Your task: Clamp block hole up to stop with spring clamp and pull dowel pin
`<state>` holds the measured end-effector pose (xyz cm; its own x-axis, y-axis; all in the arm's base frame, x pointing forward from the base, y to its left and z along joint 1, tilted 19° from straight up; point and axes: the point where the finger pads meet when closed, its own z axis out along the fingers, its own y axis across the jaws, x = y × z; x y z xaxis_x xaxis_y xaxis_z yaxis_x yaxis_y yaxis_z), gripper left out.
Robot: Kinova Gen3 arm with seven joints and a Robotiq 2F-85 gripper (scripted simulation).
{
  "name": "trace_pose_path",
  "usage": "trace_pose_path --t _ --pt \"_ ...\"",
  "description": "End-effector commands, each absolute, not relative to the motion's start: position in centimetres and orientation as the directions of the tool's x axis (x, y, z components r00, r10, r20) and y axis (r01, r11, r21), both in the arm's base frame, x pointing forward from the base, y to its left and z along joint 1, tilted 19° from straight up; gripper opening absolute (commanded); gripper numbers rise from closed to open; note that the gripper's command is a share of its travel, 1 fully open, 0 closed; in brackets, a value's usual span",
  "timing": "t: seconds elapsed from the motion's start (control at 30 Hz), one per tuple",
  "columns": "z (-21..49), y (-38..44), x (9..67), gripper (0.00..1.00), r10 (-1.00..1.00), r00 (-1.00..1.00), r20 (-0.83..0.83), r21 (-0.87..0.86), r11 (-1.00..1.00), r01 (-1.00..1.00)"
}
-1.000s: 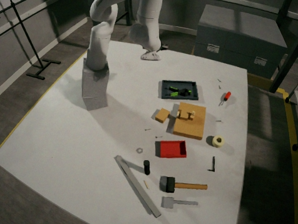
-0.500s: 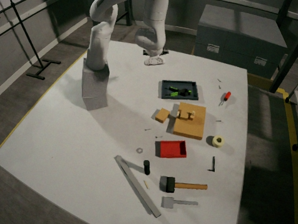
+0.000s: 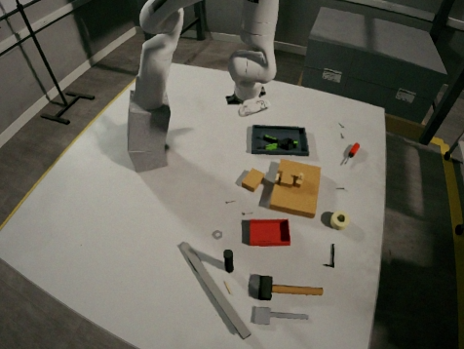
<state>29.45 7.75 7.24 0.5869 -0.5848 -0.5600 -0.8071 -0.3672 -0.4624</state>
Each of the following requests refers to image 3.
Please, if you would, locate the red open tray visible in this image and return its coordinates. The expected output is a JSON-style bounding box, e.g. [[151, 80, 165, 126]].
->
[[250, 219, 290, 247]]

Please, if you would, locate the black mallet with wooden handle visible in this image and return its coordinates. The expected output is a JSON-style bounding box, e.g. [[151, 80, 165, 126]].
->
[[258, 276, 323, 300]]

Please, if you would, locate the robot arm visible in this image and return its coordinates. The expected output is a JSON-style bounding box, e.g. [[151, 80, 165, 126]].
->
[[134, 0, 279, 117]]

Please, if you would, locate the pale yellow ring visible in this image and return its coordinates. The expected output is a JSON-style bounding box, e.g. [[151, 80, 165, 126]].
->
[[330, 211, 350, 231]]

